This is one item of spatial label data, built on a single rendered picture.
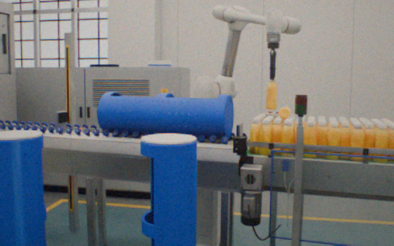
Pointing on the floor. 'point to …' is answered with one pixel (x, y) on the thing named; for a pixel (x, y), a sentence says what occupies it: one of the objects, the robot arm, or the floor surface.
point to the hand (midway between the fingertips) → (272, 74)
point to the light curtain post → (71, 125)
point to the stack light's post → (297, 185)
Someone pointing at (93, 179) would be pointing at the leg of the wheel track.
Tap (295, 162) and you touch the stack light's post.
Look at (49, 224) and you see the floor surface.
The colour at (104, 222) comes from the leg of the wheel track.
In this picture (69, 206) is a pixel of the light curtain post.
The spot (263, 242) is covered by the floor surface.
